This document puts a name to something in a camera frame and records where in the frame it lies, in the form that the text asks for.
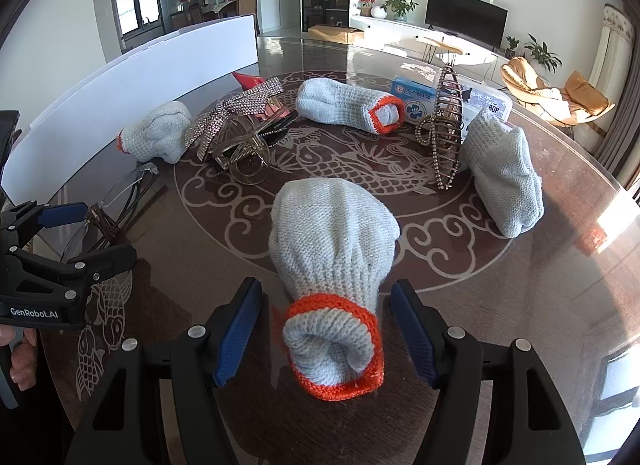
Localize white knit glove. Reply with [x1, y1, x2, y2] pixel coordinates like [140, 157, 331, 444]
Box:
[462, 110, 544, 239]
[116, 101, 191, 165]
[295, 77, 405, 136]
[269, 178, 400, 401]

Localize clear frame eyeglasses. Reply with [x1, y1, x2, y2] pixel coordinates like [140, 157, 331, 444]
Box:
[60, 162, 160, 263]

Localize person's left hand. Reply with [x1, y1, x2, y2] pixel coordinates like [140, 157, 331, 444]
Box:
[9, 329, 37, 391]

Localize white cardboard box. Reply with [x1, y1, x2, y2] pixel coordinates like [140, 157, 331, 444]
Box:
[1, 15, 257, 204]

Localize rhinestone bow hair clip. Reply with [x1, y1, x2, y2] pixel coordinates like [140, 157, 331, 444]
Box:
[183, 77, 283, 160]

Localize clear acrylic hair claw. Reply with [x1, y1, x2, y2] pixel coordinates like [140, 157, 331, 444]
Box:
[207, 110, 298, 185]

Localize gold beaded hair claw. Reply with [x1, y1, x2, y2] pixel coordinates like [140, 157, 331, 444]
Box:
[414, 64, 463, 191]

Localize blue white toothpaste box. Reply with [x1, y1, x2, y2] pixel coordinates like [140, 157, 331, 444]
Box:
[392, 77, 513, 125]

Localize red foil snack packet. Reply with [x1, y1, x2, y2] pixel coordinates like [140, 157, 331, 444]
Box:
[232, 72, 265, 91]

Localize orange lounge chair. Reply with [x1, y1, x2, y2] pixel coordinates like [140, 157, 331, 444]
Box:
[500, 56, 615, 127]

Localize small round side table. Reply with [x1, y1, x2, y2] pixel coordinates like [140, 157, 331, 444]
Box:
[416, 36, 463, 64]

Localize dining table with chairs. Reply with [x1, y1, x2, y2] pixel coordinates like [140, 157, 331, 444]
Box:
[169, 0, 259, 34]

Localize white tv cabinet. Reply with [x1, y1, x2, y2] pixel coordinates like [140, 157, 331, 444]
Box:
[349, 15, 508, 69]

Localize black television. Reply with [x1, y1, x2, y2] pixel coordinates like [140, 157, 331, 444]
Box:
[425, 0, 508, 49]

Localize cardboard box on floor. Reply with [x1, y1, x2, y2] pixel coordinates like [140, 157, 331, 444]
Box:
[307, 25, 364, 44]

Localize green potted plant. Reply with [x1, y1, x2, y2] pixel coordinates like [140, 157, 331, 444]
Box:
[382, 0, 419, 22]

